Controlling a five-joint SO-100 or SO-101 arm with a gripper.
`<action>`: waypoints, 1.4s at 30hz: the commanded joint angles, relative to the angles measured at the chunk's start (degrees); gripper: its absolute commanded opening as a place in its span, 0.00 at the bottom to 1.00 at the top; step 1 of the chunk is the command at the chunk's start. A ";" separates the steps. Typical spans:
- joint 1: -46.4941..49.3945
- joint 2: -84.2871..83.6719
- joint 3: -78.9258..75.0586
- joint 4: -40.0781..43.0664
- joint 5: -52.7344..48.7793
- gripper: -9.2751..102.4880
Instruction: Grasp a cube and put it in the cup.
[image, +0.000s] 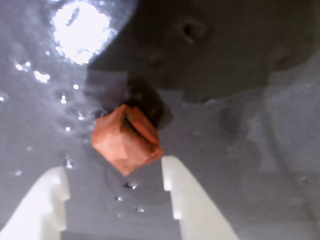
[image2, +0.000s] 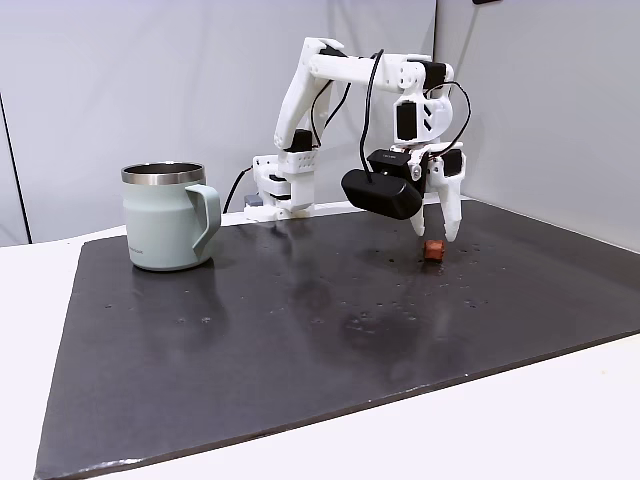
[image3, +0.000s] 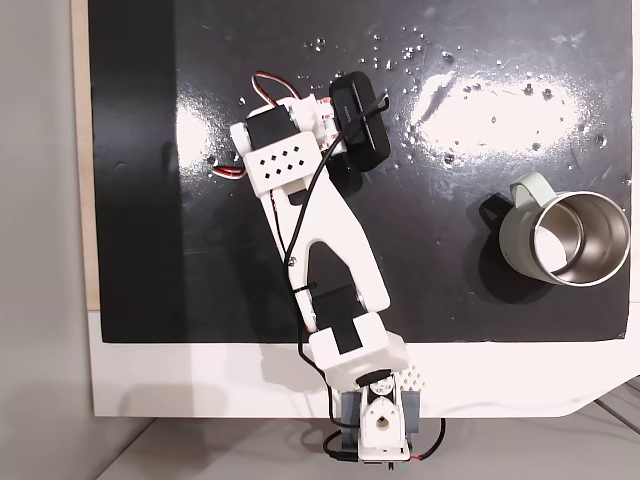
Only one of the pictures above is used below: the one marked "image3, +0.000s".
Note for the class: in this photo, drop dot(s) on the black table mat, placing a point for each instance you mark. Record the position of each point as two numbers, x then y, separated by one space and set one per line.
450 75

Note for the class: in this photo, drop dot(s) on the wooden board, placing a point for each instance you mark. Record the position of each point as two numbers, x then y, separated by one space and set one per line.
82 150

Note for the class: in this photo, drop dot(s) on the grey table clamp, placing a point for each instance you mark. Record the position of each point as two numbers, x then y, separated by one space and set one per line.
414 412

